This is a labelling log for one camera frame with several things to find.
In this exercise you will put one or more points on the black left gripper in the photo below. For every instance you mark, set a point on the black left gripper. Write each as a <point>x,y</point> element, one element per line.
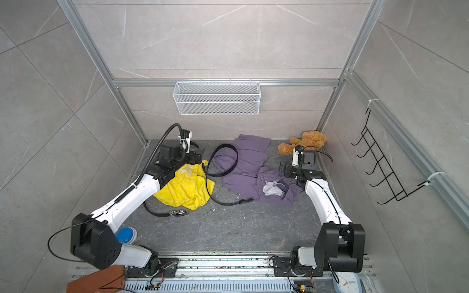
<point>192,160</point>

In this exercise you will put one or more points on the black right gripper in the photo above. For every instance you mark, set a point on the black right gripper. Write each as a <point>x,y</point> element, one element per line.
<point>289,169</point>

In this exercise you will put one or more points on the purple garment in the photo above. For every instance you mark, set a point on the purple garment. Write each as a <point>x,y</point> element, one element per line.
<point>251,179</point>

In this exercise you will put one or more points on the metal base rail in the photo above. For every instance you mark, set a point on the metal base rail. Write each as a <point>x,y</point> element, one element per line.
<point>236,273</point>

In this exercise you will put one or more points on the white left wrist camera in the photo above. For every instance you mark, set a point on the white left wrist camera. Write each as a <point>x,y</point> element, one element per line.
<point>185,140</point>

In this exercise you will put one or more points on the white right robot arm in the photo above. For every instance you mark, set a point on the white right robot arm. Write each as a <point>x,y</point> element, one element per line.
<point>340,246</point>

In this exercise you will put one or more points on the brown leather object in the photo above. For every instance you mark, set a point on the brown leather object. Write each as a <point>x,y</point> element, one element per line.
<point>110,280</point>

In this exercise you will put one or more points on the white analog clock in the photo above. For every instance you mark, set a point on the white analog clock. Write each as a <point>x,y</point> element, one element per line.
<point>346,282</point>

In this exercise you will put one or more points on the white wire mesh basket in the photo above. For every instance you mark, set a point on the white wire mesh basket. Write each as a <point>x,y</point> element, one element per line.
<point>217,98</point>

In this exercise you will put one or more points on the brown teddy bear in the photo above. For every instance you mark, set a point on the brown teddy bear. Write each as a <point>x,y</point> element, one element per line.
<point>310,140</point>

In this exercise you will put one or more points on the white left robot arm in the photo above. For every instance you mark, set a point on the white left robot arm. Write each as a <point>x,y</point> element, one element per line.
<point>93,236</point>

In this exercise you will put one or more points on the black wire hook rack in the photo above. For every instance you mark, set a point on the black wire hook rack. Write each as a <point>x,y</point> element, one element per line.
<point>383,166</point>

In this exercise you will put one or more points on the yellow trousers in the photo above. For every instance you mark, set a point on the yellow trousers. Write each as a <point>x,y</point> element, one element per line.
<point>187,189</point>

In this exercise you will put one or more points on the blue white round button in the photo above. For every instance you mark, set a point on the blue white round button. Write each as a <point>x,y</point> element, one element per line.
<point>127,235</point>

